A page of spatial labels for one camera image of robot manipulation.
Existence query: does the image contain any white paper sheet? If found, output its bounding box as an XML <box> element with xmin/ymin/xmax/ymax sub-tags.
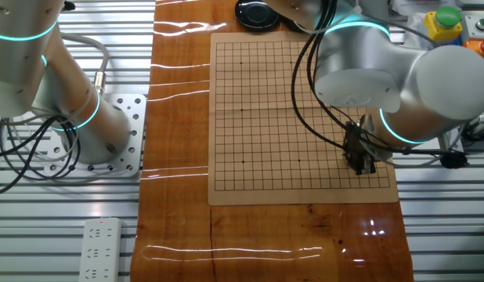
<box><xmin>388</xmin><ymin>0</ymin><xmax>462</xmax><ymax>16</ymax></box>

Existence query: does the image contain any black bowl lid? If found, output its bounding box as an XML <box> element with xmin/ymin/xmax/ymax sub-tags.
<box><xmin>234</xmin><ymin>0</ymin><xmax>282</xmax><ymax>31</ymax></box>

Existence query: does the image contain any yellow box green button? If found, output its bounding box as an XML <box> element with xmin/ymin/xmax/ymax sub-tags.
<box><xmin>423</xmin><ymin>5</ymin><xmax>464</xmax><ymax>43</ymax></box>

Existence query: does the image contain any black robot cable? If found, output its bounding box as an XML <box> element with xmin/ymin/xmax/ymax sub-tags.
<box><xmin>0</xmin><ymin>0</ymin><xmax>446</xmax><ymax>197</ymax></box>

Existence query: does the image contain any white power strip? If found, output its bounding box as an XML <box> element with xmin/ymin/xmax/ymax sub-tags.
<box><xmin>78</xmin><ymin>217</ymin><xmax>123</xmax><ymax>282</ymax></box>

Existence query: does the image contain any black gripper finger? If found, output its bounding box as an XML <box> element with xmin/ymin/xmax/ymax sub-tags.
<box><xmin>343</xmin><ymin>154</ymin><xmax>363</xmax><ymax>173</ymax></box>
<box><xmin>359</xmin><ymin>155</ymin><xmax>377</xmax><ymax>176</ymax></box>

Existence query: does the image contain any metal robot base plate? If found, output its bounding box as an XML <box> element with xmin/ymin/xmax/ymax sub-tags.
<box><xmin>44</xmin><ymin>92</ymin><xmax>148</xmax><ymax>179</ymax></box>

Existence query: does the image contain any grey cable with metal plug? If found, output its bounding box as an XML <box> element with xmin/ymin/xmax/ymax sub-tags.
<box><xmin>60</xmin><ymin>31</ymin><xmax>110</xmax><ymax>97</ymax></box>

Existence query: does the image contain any tan paper Go board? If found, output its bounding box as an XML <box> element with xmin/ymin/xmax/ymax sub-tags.
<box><xmin>208</xmin><ymin>30</ymin><xmax>399</xmax><ymax>207</ymax></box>

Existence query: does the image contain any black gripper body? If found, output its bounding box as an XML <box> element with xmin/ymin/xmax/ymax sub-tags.
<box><xmin>342</xmin><ymin>120</ymin><xmax>378</xmax><ymax>161</ymax></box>

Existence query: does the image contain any crumpled white plastic wrap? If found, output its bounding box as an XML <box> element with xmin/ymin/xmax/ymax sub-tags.
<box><xmin>403</xmin><ymin>13</ymin><xmax>433</xmax><ymax>50</ymax></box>

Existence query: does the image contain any grey box silver button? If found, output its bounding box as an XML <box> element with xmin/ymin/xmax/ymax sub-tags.
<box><xmin>460</xmin><ymin>14</ymin><xmax>484</xmax><ymax>43</ymax></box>

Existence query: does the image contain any camera stand foot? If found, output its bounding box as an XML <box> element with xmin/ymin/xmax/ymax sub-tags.
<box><xmin>460</xmin><ymin>116</ymin><xmax>484</xmax><ymax>143</ymax></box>

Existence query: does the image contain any wood grain table sheet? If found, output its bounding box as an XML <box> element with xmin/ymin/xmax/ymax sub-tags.
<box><xmin>130</xmin><ymin>0</ymin><xmax>415</xmax><ymax>282</ymax></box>

